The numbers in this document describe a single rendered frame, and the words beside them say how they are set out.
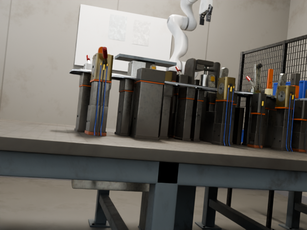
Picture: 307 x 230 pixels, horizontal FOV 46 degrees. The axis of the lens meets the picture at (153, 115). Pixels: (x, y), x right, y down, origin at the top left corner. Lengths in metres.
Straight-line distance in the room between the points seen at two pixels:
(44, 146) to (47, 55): 3.30
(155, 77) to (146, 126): 0.23
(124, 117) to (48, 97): 2.58
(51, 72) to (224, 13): 2.34
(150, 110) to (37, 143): 0.72
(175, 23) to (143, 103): 1.13
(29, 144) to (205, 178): 0.58
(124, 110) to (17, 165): 0.79
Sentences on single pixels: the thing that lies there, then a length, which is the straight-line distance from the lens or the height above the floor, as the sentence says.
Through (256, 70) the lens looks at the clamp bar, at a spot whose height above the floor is 1.18.
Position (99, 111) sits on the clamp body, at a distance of 1.59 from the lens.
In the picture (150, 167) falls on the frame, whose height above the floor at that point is 0.63.
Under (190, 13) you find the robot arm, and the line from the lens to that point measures 2.73.
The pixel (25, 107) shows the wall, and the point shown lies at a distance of 4.33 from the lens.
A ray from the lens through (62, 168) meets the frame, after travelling 1.15.
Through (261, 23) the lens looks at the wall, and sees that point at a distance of 5.19.
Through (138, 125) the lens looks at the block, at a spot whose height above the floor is 0.76.
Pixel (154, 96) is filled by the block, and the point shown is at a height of 0.90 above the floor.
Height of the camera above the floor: 0.78
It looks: 1 degrees up
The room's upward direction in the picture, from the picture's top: 6 degrees clockwise
